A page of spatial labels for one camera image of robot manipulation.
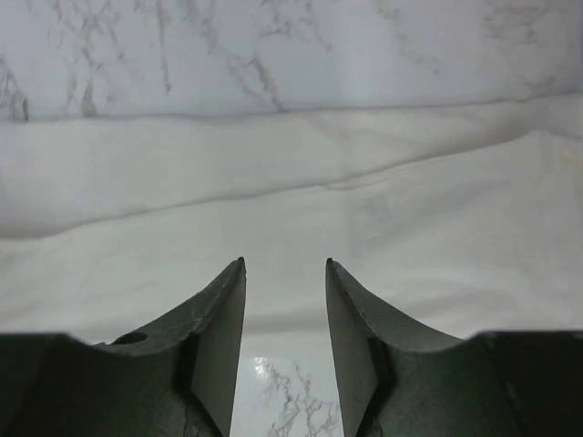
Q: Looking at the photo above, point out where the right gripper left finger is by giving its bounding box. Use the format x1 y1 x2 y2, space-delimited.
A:
1 259 246 436

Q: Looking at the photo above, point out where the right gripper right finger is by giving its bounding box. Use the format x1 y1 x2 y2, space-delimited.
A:
326 260 582 436

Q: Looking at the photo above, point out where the white t shirt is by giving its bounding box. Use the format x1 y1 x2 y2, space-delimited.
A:
1 94 582 340

